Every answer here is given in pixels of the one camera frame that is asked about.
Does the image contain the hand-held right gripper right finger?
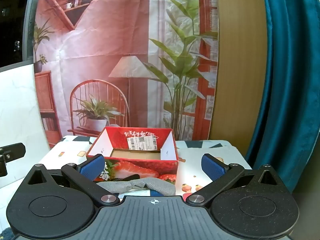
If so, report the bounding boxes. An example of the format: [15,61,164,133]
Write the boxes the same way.
[186,153,288,207]

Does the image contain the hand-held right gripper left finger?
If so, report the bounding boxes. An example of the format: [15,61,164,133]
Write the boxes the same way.
[24,154,120,206]

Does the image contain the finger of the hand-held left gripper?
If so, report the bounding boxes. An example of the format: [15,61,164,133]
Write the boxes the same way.
[0,142,26,177]

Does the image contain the grey knit cloth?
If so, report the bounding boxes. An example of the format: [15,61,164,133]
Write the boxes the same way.
[96,177,177,197]

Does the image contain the red strawberry print cardboard box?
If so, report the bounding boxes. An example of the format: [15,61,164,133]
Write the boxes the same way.
[86,127,179,185]

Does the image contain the cartoon print tablecloth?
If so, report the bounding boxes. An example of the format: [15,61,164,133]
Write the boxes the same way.
[37,134,253,198]

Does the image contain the white marble board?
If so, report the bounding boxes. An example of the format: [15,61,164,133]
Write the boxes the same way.
[0,63,50,188]

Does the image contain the wooden panel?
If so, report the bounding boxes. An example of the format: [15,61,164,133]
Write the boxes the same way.
[209,0,273,141]

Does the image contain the teal curtain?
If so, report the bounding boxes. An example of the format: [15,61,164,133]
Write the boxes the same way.
[246,0,320,193]

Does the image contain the dark window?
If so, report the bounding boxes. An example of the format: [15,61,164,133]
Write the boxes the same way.
[0,0,34,68]

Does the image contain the printed room scene wall poster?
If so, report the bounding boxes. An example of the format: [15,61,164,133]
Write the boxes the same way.
[32,0,219,148]

